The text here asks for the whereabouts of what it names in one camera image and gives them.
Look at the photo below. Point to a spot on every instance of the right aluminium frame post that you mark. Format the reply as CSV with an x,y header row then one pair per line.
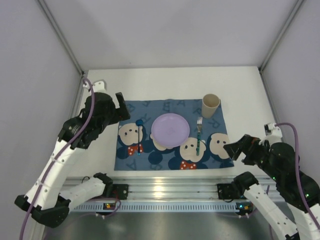
x,y
298,4

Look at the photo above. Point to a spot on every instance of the beige paper cup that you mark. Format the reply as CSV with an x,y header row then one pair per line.
x,y
210,103

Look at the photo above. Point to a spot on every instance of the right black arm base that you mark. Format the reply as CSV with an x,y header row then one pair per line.
x,y
229,192

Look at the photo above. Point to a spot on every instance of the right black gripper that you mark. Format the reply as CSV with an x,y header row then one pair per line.
x,y
249,149

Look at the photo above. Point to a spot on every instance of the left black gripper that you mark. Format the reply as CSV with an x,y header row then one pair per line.
x,y
116,110

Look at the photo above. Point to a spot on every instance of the aluminium frame post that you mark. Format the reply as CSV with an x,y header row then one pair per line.
x,y
59,34
298,4

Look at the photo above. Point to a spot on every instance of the blue bear print placemat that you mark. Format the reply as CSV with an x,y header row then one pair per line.
x,y
154,157

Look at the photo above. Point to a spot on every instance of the lilac plastic plate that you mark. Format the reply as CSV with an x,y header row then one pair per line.
x,y
170,130

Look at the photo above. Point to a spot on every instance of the blue plastic spoon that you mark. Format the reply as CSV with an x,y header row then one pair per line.
x,y
139,123

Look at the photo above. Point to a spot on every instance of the aluminium mounting rail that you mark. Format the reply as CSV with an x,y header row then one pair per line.
x,y
172,188

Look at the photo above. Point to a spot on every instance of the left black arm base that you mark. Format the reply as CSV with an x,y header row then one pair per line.
x,y
120,191

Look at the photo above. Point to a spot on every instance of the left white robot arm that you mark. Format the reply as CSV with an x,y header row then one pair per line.
x,y
46,202

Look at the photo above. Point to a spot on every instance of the left aluminium frame post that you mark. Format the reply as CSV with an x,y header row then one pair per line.
x,y
59,34

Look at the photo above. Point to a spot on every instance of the perforated metal cable tray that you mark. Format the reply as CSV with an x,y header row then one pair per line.
x,y
165,207

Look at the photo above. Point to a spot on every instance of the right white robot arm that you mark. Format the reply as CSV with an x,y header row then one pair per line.
x,y
280,161

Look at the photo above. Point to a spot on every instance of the green patterned handle fork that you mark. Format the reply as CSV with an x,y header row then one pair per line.
x,y
199,125

